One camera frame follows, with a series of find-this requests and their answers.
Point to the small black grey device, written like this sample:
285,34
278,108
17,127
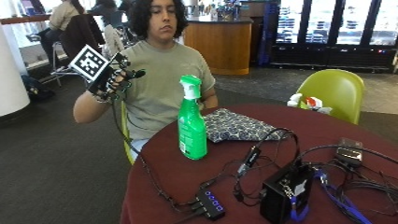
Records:
349,154

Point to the white round pillar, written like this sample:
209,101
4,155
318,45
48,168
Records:
11,77

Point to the dark backpack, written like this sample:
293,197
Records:
35,88

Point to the beige garment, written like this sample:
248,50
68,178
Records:
112,40

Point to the black box device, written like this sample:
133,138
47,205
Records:
281,196

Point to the wooden counter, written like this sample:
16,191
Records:
220,43

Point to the black glass-door coolers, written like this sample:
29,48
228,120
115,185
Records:
332,34

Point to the lime green chair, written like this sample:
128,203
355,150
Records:
336,90

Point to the metal frame chair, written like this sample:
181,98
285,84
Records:
57,70

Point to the blue patterned cloth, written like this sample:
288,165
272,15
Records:
236,126

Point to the white spray bottle red trigger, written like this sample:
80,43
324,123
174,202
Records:
317,104

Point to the group of bottles on counter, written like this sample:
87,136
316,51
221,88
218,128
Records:
217,9

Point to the white cube with black markers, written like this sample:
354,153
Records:
88,63

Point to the green spray bottle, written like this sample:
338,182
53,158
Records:
192,130

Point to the the person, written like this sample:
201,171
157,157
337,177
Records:
161,84

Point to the dark jacket on chair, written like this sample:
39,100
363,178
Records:
80,35

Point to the black hub with blue lights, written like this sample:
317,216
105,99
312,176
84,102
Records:
210,203

